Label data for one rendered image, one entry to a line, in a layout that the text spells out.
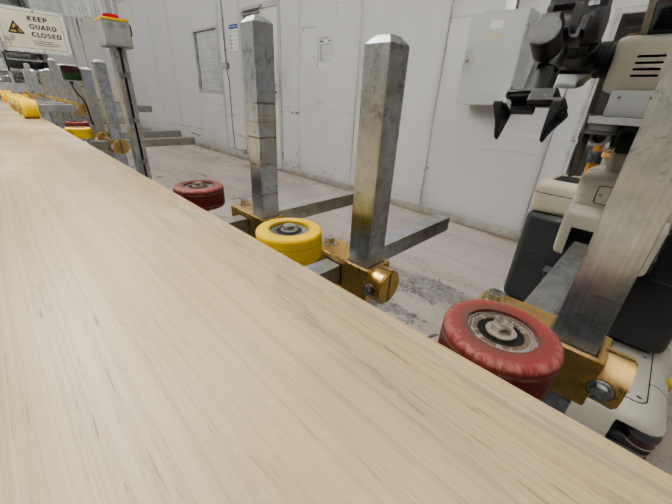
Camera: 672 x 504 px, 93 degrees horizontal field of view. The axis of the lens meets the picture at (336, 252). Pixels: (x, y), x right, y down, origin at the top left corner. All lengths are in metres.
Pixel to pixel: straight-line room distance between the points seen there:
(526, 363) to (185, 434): 0.20
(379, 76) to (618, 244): 0.27
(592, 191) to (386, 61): 0.88
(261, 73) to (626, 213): 0.49
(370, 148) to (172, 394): 0.31
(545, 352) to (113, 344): 0.28
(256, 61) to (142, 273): 0.37
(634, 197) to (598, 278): 0.07
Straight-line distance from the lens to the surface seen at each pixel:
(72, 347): 0.27
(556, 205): 1.45
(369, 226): 0.41
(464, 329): 0.25
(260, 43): 0.58
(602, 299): 0.34
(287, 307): 0.26
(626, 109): 1.12
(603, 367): 0.36
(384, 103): 0.39
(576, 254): 0.61
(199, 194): 0.56
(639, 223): 0.32
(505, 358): 0.24
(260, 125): 0.58
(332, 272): 0.45
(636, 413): 1.36
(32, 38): 4.30
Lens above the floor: 1.05
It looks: 26 degrees down
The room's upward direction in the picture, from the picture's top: 3 degrees clockwise
